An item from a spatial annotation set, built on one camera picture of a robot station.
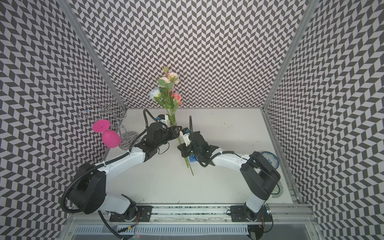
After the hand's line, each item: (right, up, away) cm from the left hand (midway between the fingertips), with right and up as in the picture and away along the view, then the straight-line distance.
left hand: (181, 129), depth 84 cm
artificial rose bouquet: (-9, +20, 0) cm, 22 cm away
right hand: (-2, -12, 0) cm, 12 cm away
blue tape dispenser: (+6, -15, -8) cm, 18 cm away
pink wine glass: (-37, -5, -6) cm, 38 cm away
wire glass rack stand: (-55, +16, +24) cm, 62 cm away
